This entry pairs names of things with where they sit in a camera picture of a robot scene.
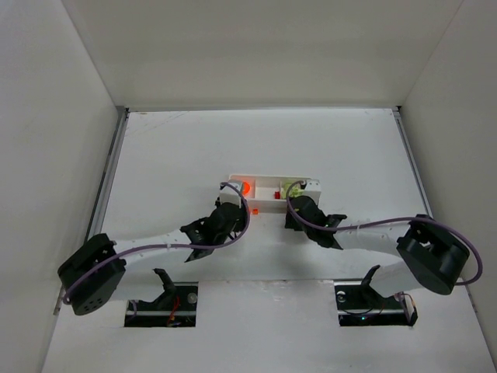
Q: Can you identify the green curved 2x2 brick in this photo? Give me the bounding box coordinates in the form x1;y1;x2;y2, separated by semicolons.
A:
280;182;305;199

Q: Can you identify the orange dome lego assembly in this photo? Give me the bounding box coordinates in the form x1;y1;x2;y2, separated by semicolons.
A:
242;181;252;196

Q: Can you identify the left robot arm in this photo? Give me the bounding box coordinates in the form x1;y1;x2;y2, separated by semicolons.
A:
57;200;250;315

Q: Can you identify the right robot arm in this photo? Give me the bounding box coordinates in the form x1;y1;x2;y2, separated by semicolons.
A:
285;196;470;298

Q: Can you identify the white three-compartment container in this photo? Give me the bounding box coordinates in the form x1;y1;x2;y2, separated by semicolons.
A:
228;174;311;214

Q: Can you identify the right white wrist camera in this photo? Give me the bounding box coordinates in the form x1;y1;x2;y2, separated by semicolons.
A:
302;179;321;205

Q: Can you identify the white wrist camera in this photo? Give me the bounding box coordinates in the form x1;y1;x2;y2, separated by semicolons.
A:
302;179;321;205
219;180;242;207

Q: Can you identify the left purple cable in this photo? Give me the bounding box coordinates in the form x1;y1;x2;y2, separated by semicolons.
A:
61;181;252;305

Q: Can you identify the purple cable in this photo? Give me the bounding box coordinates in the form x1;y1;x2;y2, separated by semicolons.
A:
61;181;252;305
286;180;485;287

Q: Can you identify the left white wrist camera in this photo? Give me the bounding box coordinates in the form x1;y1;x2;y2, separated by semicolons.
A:
219;180;242;207

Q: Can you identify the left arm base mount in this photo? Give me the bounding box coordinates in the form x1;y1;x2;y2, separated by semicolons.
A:
123;268;199;329

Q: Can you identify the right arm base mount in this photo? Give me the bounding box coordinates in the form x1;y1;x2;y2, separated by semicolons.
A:
334;265;419;327

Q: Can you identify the right aluminium rail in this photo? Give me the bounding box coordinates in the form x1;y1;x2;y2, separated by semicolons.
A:
392;106;483;295

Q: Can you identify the aluminium rail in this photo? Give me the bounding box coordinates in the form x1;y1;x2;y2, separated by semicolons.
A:
392;106;483;295
54;106;130;315

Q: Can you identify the left aluminium rail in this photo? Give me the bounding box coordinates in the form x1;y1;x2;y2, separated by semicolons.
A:
54;106;130;315

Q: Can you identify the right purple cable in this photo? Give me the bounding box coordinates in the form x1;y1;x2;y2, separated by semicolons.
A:
286;180;485;287

